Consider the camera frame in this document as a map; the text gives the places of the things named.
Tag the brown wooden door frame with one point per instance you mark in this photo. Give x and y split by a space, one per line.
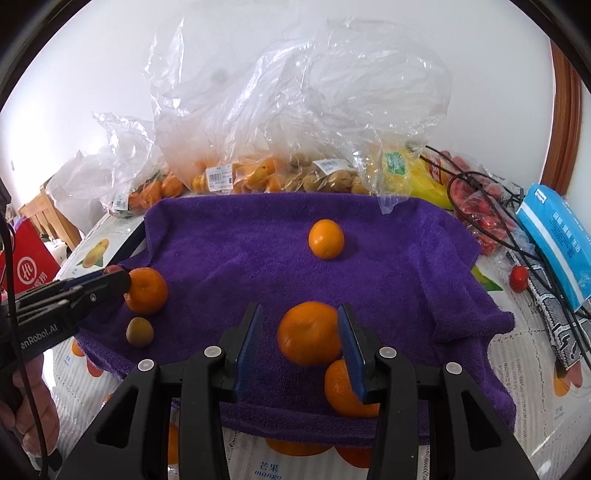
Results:
565 120

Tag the small green-brown fruit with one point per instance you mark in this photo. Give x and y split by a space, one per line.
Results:
139 331

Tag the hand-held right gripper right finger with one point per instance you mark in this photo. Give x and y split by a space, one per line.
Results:
353 350

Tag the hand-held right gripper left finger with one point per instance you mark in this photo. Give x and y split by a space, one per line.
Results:
249 350

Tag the blue tissue box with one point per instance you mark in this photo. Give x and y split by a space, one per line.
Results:
561 244

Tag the red paper bag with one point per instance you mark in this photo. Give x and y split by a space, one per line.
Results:
27 267

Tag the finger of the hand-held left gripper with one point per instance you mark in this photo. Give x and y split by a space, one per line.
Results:
69 282
92 297

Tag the clear bag of red fruit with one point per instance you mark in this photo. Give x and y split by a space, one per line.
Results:
485 207

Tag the wooden chair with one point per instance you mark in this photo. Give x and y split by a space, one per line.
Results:
48 212

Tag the yellow wrapped fruit package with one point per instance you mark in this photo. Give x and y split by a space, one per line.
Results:
406 180

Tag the grey patterned cloth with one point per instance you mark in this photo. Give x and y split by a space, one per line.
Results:
554 323

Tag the purple towel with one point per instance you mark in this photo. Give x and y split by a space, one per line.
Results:
258 258

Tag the clear bag of tangerines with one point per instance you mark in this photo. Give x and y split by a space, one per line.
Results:
138 184

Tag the clear bag of golden berries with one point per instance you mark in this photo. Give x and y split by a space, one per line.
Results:
332 138

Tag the person's left hand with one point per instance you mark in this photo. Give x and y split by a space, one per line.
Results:
34 406

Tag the small red fruit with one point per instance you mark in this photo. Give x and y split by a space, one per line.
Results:
518 278
113 268

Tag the white plastic bag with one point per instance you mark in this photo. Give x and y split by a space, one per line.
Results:
78 189

